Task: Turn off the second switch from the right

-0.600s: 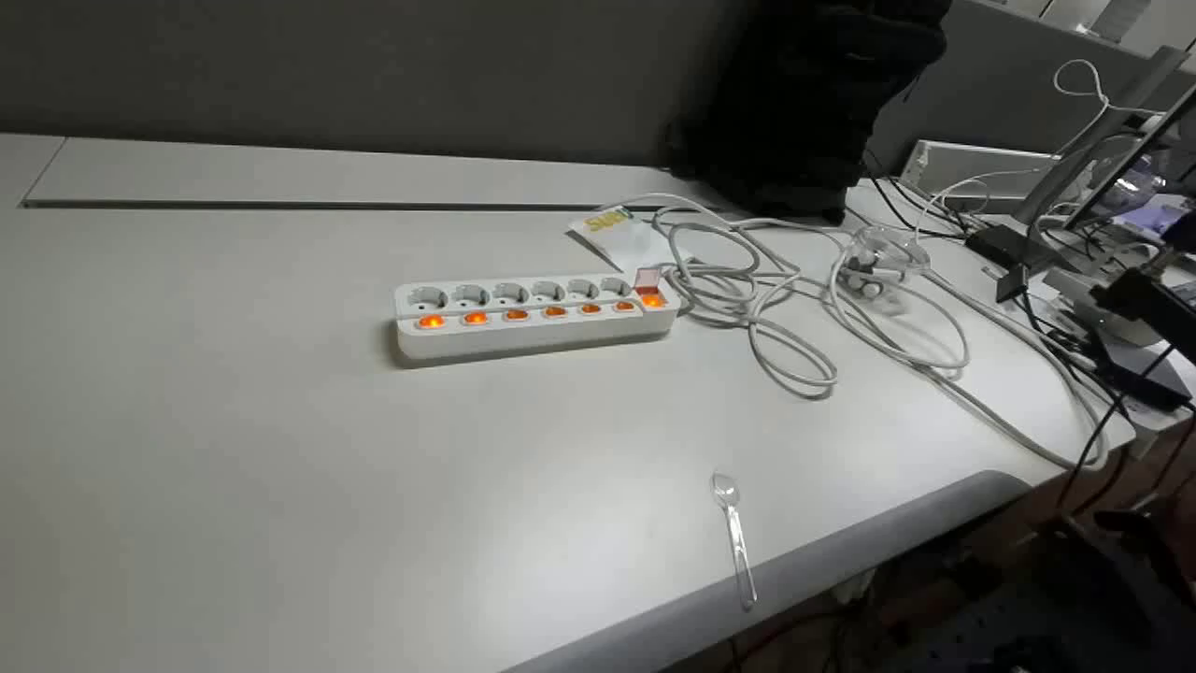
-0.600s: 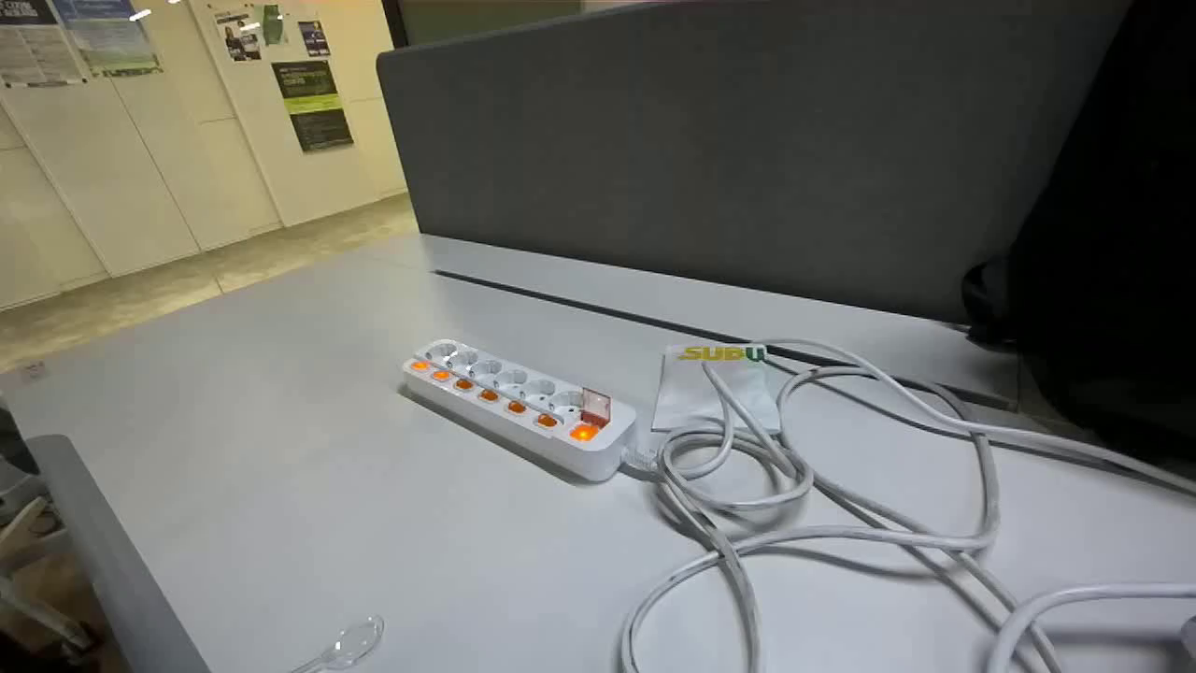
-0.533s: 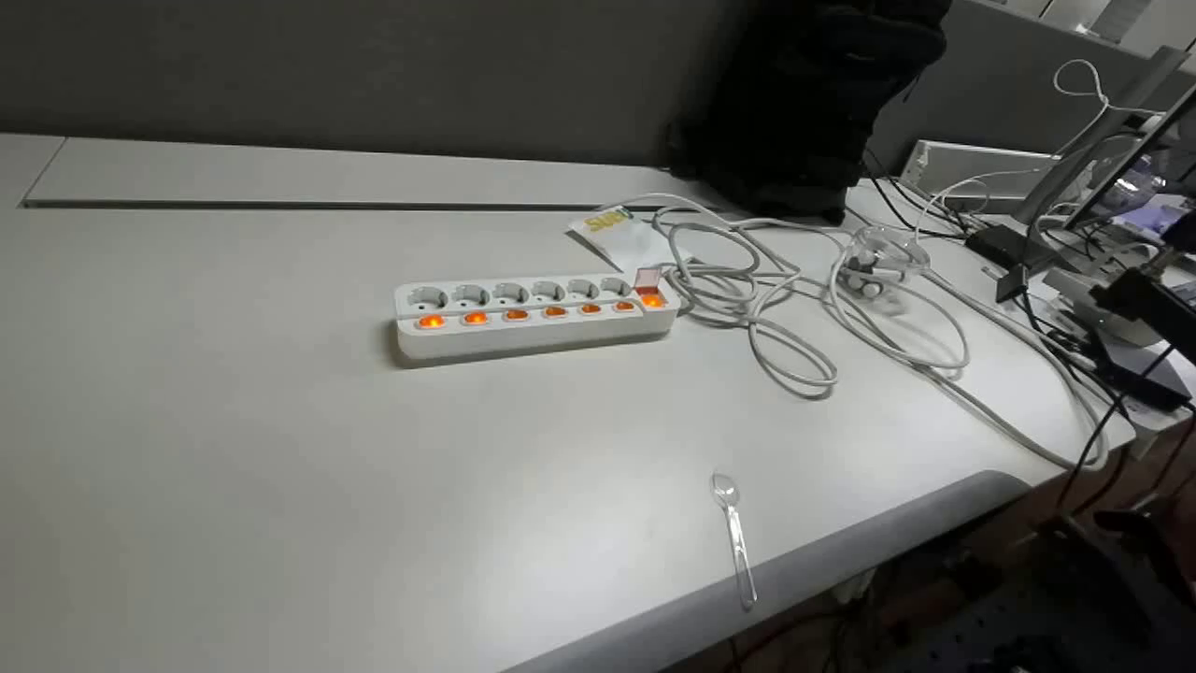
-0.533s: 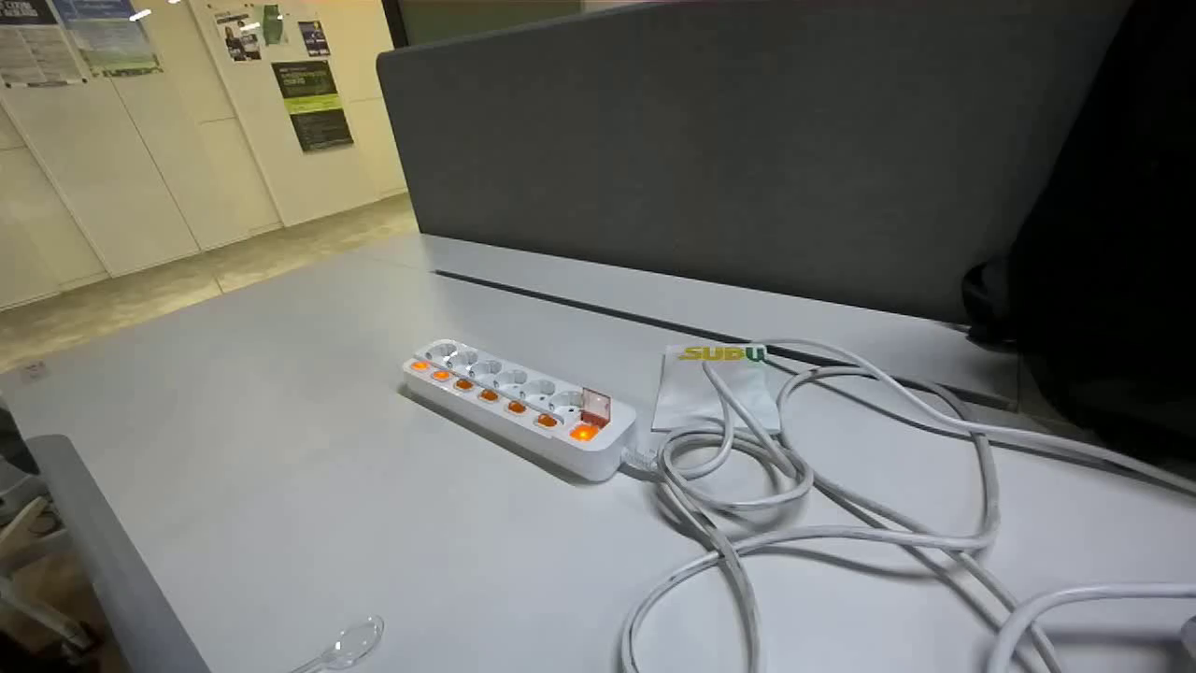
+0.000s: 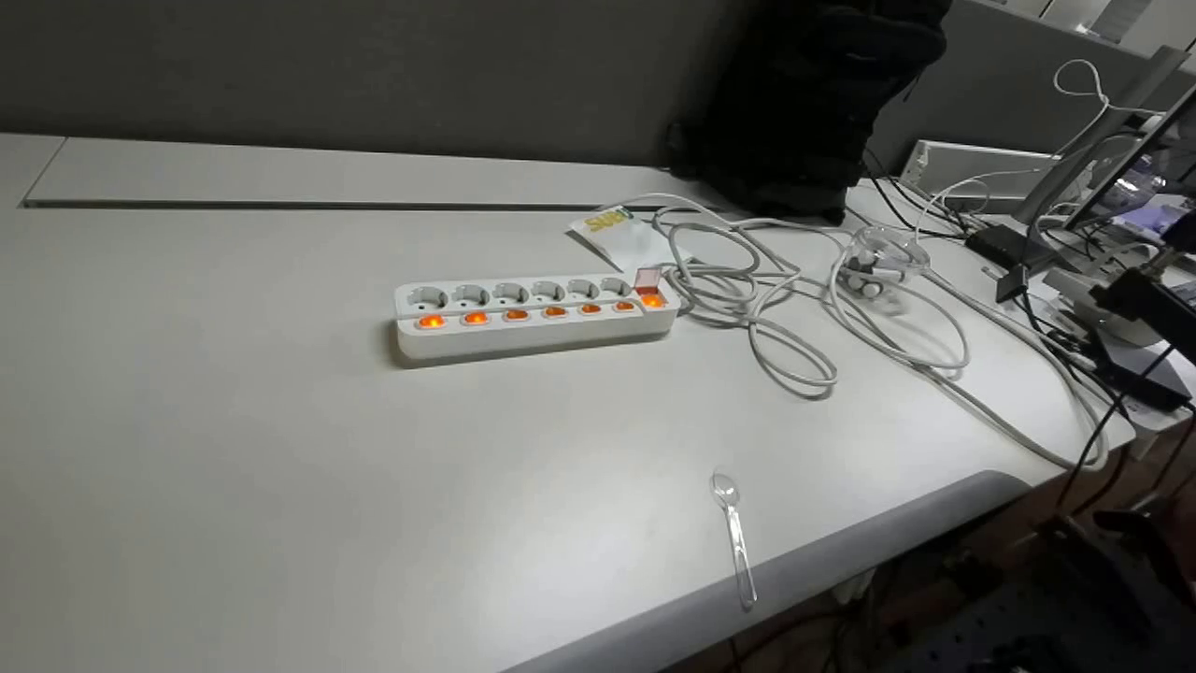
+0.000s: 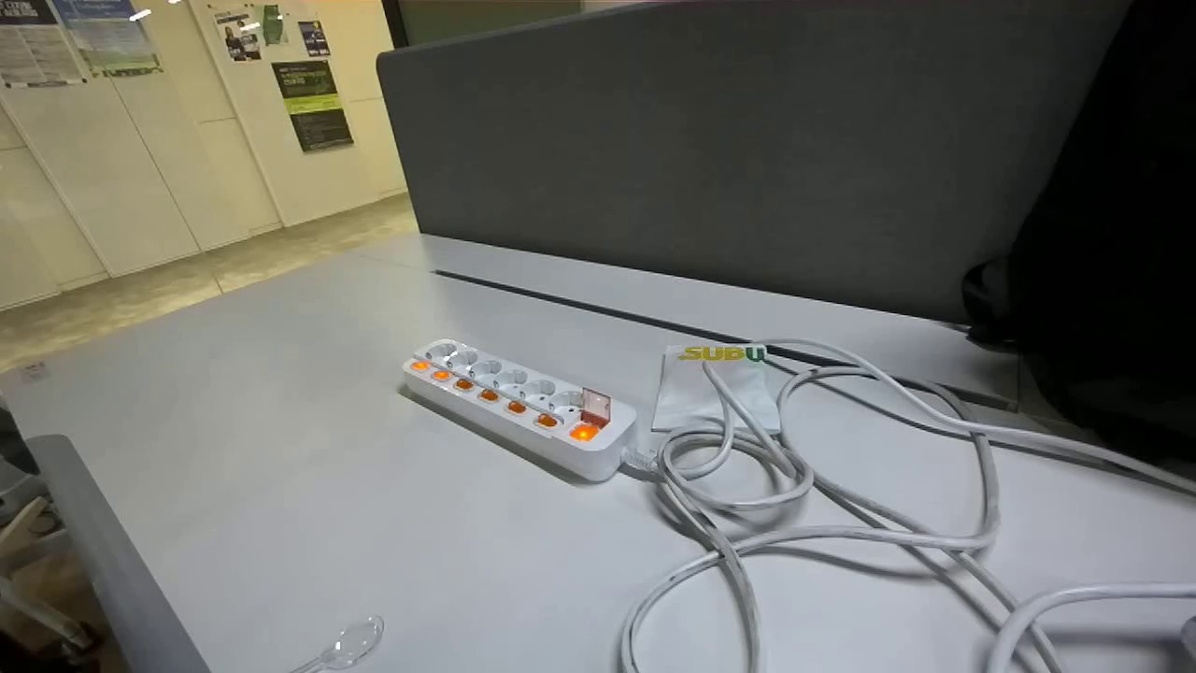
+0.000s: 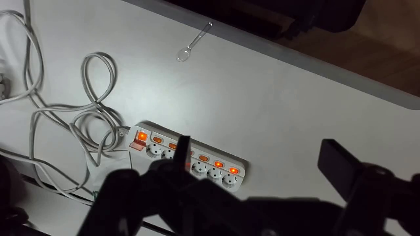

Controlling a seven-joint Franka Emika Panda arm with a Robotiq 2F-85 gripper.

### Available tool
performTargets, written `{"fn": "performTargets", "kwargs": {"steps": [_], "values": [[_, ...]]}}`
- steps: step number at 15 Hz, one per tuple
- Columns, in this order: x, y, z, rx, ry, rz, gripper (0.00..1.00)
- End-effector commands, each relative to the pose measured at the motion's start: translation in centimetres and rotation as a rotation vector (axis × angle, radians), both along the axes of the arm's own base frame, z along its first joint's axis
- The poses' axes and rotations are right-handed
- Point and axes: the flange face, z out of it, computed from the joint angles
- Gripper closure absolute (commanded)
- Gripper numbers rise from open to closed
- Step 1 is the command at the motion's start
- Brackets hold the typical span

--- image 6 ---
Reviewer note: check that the dark green wall poster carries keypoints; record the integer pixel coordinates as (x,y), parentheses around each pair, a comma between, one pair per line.
(311,106)

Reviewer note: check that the small dark wall photo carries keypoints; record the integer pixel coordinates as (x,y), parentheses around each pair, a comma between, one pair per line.
(241,40)

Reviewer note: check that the black office chair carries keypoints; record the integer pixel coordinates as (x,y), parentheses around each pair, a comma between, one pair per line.
(1107,250)

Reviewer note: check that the white multi-socket power strip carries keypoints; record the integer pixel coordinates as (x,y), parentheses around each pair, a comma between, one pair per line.
(529,415)

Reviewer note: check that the clear plastic wrapper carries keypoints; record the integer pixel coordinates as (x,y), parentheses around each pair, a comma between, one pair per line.
(341,643)

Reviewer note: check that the blue white wall poster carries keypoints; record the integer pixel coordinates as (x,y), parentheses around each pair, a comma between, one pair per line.
(112,30)

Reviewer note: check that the gray desk divider panel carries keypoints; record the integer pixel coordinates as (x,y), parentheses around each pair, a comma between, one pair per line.
(747,137)

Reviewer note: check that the clear plastic bag yellow label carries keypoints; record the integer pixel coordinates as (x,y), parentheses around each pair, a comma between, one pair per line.
(680,395)

